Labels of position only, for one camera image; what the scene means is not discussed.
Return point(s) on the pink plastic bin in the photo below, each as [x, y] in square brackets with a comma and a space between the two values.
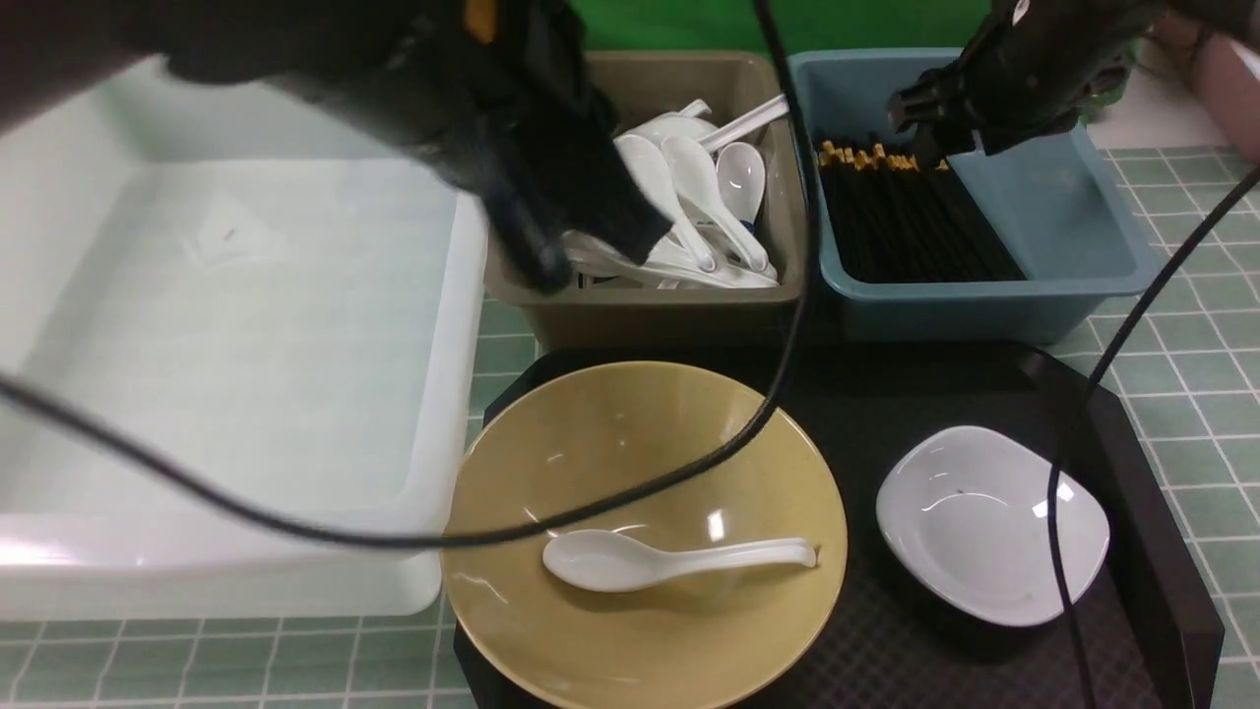
[1220, 72]

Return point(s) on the white spoon in bin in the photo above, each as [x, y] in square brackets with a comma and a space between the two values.
[742, 181]
[647, 164]
[667, 261]
[696, 179]

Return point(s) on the brown plastic spoon bin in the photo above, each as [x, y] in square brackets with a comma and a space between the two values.
[642, 85]

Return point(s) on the yellow noodle bowl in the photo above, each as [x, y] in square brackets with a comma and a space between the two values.
[529, 640]

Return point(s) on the blue plastic chopstick bin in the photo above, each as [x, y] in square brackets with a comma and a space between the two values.
[1054, 202]

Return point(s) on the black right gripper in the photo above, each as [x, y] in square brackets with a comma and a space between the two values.
[1031, 70]

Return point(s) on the white square side dish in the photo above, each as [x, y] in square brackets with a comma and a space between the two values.
[964, 512]

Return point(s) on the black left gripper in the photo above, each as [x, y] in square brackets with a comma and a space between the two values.
[495, 96]

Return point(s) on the pile of black chopsticks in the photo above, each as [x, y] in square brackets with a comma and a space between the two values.
[896, 221]

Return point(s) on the black serving tray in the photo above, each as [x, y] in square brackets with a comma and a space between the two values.
[889, 642]

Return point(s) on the white soup spoon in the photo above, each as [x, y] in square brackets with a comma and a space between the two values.
[606, 562]

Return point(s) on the large white plastic tub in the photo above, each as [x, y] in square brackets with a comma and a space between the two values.
[275, 302]

